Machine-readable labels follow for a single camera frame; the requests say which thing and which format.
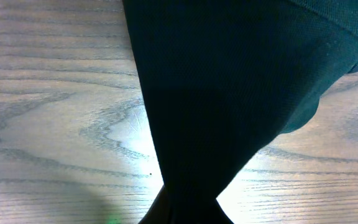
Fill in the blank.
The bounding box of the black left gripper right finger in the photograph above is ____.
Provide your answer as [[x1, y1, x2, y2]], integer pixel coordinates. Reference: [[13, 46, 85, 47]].
[[211, 200, 234, 224]]

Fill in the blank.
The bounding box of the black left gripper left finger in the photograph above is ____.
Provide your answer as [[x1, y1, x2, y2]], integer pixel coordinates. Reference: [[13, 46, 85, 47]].
[[139, 185, 173, 224]]

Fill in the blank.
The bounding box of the black polo shirt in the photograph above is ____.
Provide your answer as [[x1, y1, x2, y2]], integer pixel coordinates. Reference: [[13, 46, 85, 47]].
[[122, 0, 358, 224]]

